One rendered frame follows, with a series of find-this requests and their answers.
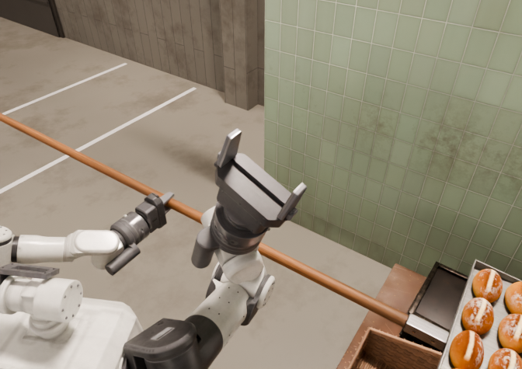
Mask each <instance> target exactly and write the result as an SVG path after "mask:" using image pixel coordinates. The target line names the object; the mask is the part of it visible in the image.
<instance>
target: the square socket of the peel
mask: <svg viewBox="0 0 522 369"><path fill-rule="evenodd" d="M403 331H404V332H407V333H408V334H410V335H412V336H415V337H416V338H418V339H420V340H422V341H423V342H425V343H428V344H430V345H431V346H434V347H436V348H437V349H439V350H442V351H443V350H444V347H445V346H446V344H447V341H448V338H449V335H450V333H449V332H448V331H446V330H444V329H442V328H440V327H438V326H436V325H434V324H432V323H430V322H428V321H426V320H424V319H422V318H420V317H418V316H416V315H414V314H412V313H410V314H409V317H408V318H407V320H406V322H405V325H404V328H403Z"/></svg>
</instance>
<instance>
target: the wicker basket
mask: <svg viewBox="0 0 522 369"><path fill-rule="evenodd" d="M359 344H360V345H359V346H358V348H357V349H355V350H356V352H355V354H354V355H352V356H353V358H352V360H351V361H349V363H350V364H349V366H348V368H346V369H368V368H369V369H378V368H379V369H388V368H389V369H437V367H438V364H439V362H440V358H441V355H442V353H441V351H440V352H438V351H436V350H432V348H429V347H428V348H427V347H424V346H423V345H422V346H421V345H419V344H416V343H414V341H413V342H410V341H408V340H405V339H401V338H399V337H397V336H393V335H391V334H388V333H386V332H383V331H381V330H380V329H379V330H377V329H375V328H374V329H373V328H372V327H367V331H365V334H364V336H362V340H361V342H360V343H359ZM374 360H375V361H374ZM361 362H362V363H361ZM376 362H377V363H376ZM378 362H379V363H378ZM365 364H366V365H365ZM362 365H363V366H362ZM372 365H373V366H372ZM382 365H383V366H382Z"/></svg>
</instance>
